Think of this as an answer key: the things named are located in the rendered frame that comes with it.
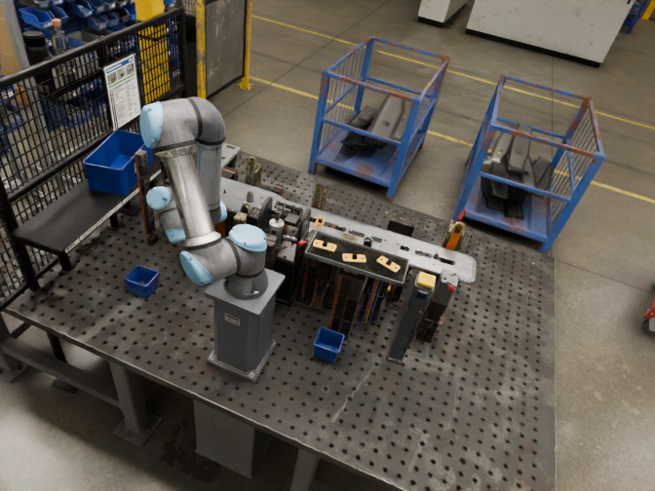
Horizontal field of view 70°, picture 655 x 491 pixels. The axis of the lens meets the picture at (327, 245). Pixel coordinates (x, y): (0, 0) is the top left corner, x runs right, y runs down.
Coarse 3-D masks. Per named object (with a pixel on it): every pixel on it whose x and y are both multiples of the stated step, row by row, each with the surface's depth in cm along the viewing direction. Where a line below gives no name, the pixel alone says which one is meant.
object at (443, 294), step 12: (444, 276) 186; (456, 276) 187; (444, 288) 185; (432, 300) 191; (444, 300) 188; (432, 312) 195; (420, 324) 205; (432, 324) 199; (420, 336) 206; (432, 336) 203
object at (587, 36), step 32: (480, 0) 817; (512, 0) 801; (544, 0) 785; (576, 0) 770; (608, 0) 755; (480, 32) 849; (512, 32) 829; (544, 32) 811; (576, 32) 795; (608, 32) 779
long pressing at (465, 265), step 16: (240, 192) 218; (256, 192) 220; (272, 192) 222; (240, 208) 208; (272, 208) 212; (288, 208) 214; (304, 208) 215; (336, 224) 210; (352, 224) 212; (400, 240) 208; (416, 240) 211; (416, 256) 202; (432, 256) 203; (448, 256) 205; (464, 256) 206; (432, 272) 196; (464, 272) 198
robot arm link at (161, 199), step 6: (162, 186) 157; (150, 192) 154; (156, 192) 153; (162, 192) 153; (168, 192) 155; (150, 198) 154; (156, 198) 153; (162, 198) 153; (168, 198) 154; (150, 204) 154; (156, 204) 154; (162, 204) 153; (168, 204) 155; (174, 204) 157; (162, 210) 155
